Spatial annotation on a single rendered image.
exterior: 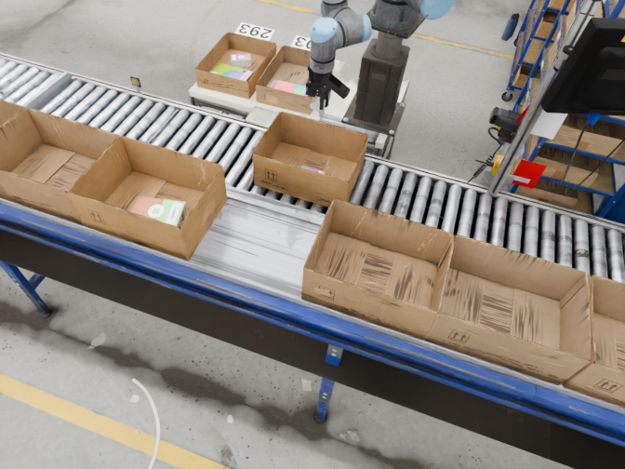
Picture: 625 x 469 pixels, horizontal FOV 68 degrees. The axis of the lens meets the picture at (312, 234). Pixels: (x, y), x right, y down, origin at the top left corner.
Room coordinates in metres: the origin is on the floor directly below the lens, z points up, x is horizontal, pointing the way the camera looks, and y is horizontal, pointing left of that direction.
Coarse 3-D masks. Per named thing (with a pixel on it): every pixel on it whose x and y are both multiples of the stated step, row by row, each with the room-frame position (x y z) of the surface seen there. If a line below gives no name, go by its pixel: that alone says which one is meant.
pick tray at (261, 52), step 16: (224, 48) 2.27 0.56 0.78; (240, 48) 2.30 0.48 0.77; (256, 48) 2.28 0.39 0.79; (272, 48) 2.19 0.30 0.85; (208, 64) 2.09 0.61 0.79; (256, 64) 2.18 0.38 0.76; (208, 80) 1.93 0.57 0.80; (224, 80) 1.91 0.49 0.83; (240, 80) 1.90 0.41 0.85; (256, 80) 1.97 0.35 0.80; (240, 96) 1.90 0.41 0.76
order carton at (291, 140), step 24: (288, 120) 1.59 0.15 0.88; (312, 120) 1.56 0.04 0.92; (264, 144) 1.43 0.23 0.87; (288, 144) 1.58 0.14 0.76; (312, 144) 1.56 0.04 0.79; (336, 144) 1.53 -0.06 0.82; (360, 144) 1.50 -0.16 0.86; (264, 168) 1.31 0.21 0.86; (288, 168) 1.28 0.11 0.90; (336, 168) 1.45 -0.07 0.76; (360, 168) 1.44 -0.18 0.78; (288, 192) 1.28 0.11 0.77; (312, 192) 1.25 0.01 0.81; (336, 192) 1.23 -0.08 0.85
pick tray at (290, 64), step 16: (288, 48) 2.23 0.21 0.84; (272, 64) 2.08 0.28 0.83; (288, 64) 2.21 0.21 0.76; (304, 64) 2.21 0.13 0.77; (272, 80) 2.05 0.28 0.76; (288, 80) 2.07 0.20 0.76; (304, 80) 2.08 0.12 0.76; (256, 96) 1.87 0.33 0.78; (272, 96) 1.85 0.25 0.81; (288, 96) 1.83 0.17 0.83; (304, 96) 1.82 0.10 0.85; (304, 112) 1.82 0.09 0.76
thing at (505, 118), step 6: (498, 108) 1.52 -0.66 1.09; (492, 114) 1.48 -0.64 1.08; (498, 114) 1.48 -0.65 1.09; (504, 114) 1.48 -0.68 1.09; (510, 114) 1.48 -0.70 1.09; (516, 114) 1.49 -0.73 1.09; (492, 120) 1.47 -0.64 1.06; (498, 120) 1.46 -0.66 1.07; (504, 120) 1.46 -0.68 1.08; (510, 120) 1.46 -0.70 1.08; (498, 126) 1.47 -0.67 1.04; (504, 126) 1.46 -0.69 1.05; (510, 126) 1.45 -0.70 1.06; (516, 126) 1.45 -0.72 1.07; (498, 132) 1.48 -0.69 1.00; (504, 132) 1.47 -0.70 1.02; (510, 132) 1.46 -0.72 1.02
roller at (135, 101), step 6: (126, 102) 1.78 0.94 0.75; (132, 102) 1.78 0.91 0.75; (138, 102) 1.80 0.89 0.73; (126, 108) 1.74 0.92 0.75; (132, 108) 1.76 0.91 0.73; (114, 114) 1.68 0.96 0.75; (120, 114) 1.69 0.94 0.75; (126, 114) 1.71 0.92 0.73; (114, 120) 1.64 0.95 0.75; (120, 120) 1.66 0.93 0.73; (102, 126) 1.60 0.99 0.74; (108, 126) 1.60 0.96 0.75; (114, 126) 1.62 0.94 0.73
